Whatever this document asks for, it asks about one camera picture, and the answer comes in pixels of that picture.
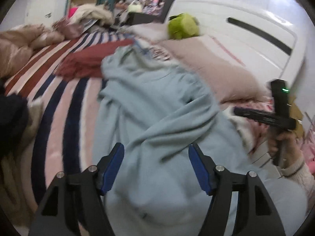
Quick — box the striped blanket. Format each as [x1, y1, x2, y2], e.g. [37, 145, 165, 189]
[5, 28, 138, 206]

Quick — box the mauve satin cloth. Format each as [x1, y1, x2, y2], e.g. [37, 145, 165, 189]
[52, 19, 84, 40]

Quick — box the cream fuzzy cloth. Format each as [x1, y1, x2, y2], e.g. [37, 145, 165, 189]
[0, 98, 45, 227]

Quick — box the white headboard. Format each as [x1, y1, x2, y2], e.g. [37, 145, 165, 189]
[167, 0, 309, 97]

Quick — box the person's right forearm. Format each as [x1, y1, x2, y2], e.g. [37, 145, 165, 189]
[280, 150, 315, 202]

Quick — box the red garment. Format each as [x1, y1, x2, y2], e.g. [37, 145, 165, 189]
[55, 39, 135, 79]

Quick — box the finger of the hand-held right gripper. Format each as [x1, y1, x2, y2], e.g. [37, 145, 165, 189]
[233, 106, 274, 125]

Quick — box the person's right hand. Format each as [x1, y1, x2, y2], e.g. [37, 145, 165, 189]
[268, 131, 300, 164]

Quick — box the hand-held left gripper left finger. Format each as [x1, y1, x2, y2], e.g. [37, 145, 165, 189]
[28, 142, 125, 236]

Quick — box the white printed garment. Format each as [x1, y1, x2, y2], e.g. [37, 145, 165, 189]
[133, 39, 173, 61]

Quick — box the beige comforter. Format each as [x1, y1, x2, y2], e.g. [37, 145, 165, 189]
[0, 24, 65, 78]

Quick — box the light blue garment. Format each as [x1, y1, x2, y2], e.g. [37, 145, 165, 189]
[92, 45, 308, 236]

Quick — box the black cluttered shelf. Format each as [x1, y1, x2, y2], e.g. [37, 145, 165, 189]
[115, 0, 189, 24]

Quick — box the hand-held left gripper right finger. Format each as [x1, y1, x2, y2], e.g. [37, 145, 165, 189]
[188, 143, 286, 236]

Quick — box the green plush toy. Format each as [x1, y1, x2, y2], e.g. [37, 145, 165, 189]
[168, 13, 200, 40]

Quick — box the white clothes pile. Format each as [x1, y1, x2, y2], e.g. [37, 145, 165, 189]
[72, 4, 115, 28]

